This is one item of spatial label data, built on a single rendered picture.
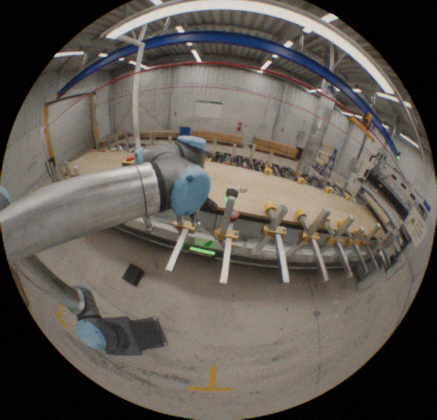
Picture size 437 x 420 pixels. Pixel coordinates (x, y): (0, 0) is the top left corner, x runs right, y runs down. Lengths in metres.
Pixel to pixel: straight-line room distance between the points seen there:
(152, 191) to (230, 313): 1.39
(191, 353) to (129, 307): 0.75
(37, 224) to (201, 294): 1.40
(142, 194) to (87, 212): 0.08
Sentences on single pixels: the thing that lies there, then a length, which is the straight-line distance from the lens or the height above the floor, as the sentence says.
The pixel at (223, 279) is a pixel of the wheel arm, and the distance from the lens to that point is 0.61.
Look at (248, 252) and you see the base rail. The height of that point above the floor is 0.70.
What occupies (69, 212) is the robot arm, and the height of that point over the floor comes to 1.35.
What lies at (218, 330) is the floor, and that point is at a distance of 1.45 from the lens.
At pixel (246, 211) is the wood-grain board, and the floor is 0.90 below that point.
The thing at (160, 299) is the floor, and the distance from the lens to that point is 1.49.
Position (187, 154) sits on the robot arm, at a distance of 0.36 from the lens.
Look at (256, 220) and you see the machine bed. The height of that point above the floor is 0.81.
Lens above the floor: 1.43
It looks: 38 degrees down
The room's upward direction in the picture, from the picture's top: 10 degrees clockwise
